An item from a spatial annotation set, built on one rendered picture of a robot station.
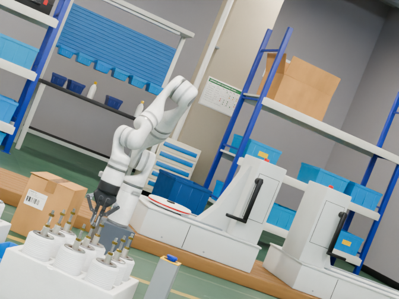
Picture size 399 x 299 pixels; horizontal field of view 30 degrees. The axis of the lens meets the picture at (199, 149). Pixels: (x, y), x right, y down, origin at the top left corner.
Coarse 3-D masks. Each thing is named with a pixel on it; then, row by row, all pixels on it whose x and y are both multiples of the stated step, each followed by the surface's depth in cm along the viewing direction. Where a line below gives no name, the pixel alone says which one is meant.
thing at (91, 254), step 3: (72, 243) 258; (84, 249) 256; (87, 249) 257; (87, 252) 256; (90, 252) 257; (93, 252) 258; (87, 255) 256; (90, 255) 257; (93, 255) 258; (87, 258) 256; (90, 258) 257; (93, 258) 259; (87, 261) 257; (90, 261) 258; (84, 264) 256; (87, 264) 257; (84, 267) 257; (87, 267) 258; (81, 270) 256; (84, 270) 257; (87, 270) 258
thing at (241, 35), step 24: (240, 0) 894; (264, 0) 903; (216, 24) 932; (240, 24) 898; (264, 24) 906; (240, 48) 901; (216, 72) 896; (240, 72) 905; (192, 120) 895; (216, 120) 904; (192, 144) 898; (216, 144) 907
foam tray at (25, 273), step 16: (16, 256) 243; (0, 272) 243; (16, 272) 243; (32, 272) 242; (48, 272) 241; (64, 272) 242; (0, 288) 243; (16, 288) 242; (32, 288) 242; (48, 288) 241; (64, 288) 240; (80, 288) 240; (96, 288) 239; (112, 288) 251; (128, 288) 260
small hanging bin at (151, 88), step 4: (148, 84) 843; (152, 84) 837; (148, 88) 840; (152, 88) 839; (156, 88) 840; (160, 88) 841; (148, 92) 854; (152, 92) 840; (156, 92) 841; (160, 92) 842
